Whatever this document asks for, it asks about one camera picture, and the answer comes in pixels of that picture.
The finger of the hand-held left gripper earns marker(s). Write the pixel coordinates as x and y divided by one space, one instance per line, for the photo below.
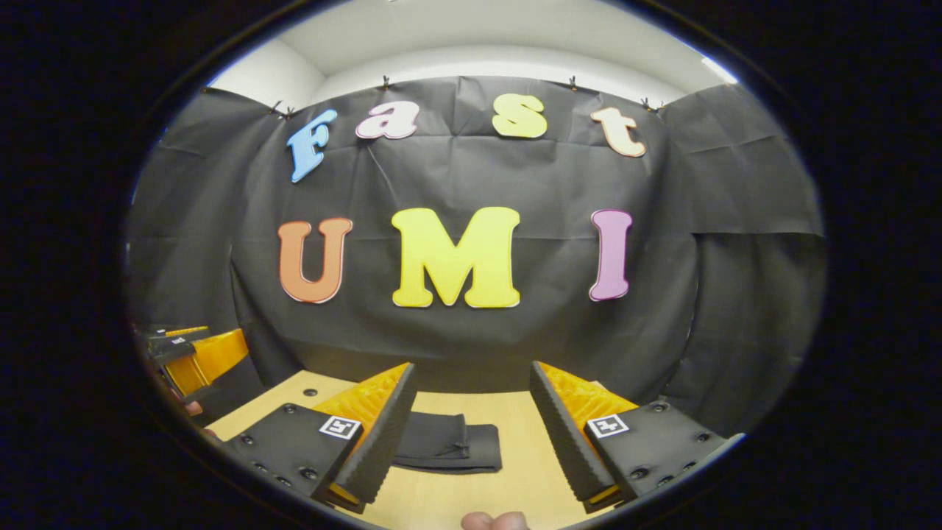
213 357
176 333

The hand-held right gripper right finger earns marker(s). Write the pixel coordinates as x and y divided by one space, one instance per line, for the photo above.
567 442

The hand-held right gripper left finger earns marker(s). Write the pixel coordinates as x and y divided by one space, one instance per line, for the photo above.
383 442

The dark grey jeans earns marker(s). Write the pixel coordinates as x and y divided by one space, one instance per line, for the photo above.
441 442

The black backdrop cloth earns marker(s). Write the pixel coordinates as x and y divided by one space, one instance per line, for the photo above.
544 169

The long ceiling light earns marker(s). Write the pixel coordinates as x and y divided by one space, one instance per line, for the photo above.
720 70

